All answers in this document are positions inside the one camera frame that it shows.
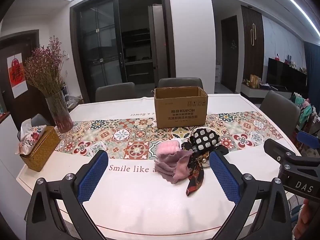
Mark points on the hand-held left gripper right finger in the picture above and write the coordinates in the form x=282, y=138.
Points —
x=223, y=175

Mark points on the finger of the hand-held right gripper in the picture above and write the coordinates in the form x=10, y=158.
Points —
x=308, y=137
x=277, y=150

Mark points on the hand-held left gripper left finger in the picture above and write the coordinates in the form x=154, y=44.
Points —
x=92, y=177

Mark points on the dark patterned scarf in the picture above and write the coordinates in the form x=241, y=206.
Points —
x=195, y=182

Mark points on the black white patterned cloth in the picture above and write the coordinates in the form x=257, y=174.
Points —
x=206, y=138

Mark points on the mauve terry cloth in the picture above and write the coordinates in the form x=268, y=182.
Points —
x=172, y=168

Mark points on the pink fluffy cloth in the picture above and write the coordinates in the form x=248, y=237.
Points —
x=168, y=148

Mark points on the brown cardboard box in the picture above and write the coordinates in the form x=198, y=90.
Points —
x=180, y=112

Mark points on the person's right hand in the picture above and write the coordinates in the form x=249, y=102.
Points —
x=311, y=215

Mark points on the clothes on drying rack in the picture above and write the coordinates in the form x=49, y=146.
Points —
x=306, y=110

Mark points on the grey chair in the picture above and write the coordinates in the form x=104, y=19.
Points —
x=115, y=92
x=180, y=83
x=40, y=120
x=280, y=112

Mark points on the woven tissue box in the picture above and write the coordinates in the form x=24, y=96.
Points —
x=41, y=152

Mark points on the dark blue curtain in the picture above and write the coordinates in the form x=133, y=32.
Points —
x=312, y=72

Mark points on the black television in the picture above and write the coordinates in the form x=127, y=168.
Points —
x=285, y=73

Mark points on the yellow box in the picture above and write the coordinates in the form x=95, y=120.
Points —
x=255, y=81

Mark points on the floral tissue cover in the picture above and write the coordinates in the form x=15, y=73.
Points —
x=31, y=137

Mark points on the white storage rack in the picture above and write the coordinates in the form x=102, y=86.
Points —
x=70, y=100

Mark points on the dark wooden door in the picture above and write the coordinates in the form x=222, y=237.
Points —
x=15, y=105

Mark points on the dark interior door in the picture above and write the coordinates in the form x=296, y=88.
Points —
x=229, y=55

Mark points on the dried flower bouquet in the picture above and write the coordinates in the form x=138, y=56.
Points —
x=45, y=67

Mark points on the sliding glass door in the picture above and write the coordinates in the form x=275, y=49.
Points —
x=100, y=42

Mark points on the ceiling light strip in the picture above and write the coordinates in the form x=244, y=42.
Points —
x=295, y=1

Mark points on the silver refrigerator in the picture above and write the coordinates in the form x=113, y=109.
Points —
x=157, y=45

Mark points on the dark slatted wall panel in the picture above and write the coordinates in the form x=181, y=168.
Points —
x=252, y=55

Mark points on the red wall calendar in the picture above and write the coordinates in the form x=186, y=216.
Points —
x=17, y=77

